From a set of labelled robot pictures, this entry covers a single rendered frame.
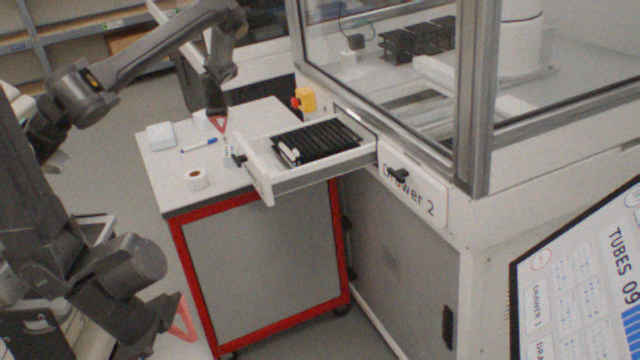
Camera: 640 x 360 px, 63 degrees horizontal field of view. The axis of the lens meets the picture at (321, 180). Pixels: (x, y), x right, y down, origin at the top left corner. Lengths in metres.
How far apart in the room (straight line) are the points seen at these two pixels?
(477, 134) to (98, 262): 0.71
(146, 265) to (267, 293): 1.27
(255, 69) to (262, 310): 0.99
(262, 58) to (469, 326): 1.39
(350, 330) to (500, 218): 1.07
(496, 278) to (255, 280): 0.86
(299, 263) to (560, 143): 1.02
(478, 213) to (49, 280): 0.83
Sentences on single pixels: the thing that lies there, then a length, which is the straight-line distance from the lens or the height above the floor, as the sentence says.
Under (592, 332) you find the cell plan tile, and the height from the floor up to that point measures 1.07.
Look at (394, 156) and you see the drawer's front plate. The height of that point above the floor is 0.92.
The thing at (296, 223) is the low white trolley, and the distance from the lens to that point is 1.78.
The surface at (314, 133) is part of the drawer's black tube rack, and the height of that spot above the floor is 0.90.
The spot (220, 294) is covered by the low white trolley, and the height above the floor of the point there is 0.37.
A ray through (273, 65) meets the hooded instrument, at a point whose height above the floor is 0.86.
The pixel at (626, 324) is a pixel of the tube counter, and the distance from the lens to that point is 0.71.
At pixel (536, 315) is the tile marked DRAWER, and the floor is 1.00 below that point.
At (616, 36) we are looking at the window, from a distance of 1.26.
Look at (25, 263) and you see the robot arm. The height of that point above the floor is 1.23.
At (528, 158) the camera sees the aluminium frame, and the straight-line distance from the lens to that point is 1.19.
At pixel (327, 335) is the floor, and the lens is 2.13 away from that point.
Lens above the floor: 1.59
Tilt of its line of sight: 32 degrees down
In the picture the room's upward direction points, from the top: 8 degrees counter-clockwise
